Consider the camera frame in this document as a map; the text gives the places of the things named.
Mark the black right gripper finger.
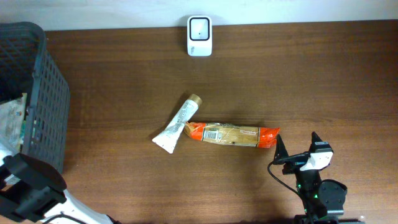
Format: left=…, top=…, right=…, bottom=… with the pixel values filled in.
left=312, top=131, right=323, bottom=144
left=274, top=134, right=289, bottom=159

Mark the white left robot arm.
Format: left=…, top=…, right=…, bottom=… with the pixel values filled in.
left=1, top=138, right=118, bottom=224

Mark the dark grey plastic basket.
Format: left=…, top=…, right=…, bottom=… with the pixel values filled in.
left=1, top=22, right=70, bottom=172

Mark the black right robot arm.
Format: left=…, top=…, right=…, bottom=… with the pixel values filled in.
left=267, top=132, right=361, bottom=224

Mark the white barcode scanner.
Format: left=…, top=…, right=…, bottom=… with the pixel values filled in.
left=187, top=15, right=213, bottom=57

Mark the white snack bag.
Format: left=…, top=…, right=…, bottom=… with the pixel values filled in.
left=1, top=93, right=27, bottom=151

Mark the white cream tube gold cap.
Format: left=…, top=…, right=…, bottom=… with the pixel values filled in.
left=152, top=94, right=203, bottom=154

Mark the orange spaghetti packet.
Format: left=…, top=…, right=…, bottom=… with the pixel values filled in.
left=184, top=122, right=280, bottom=148

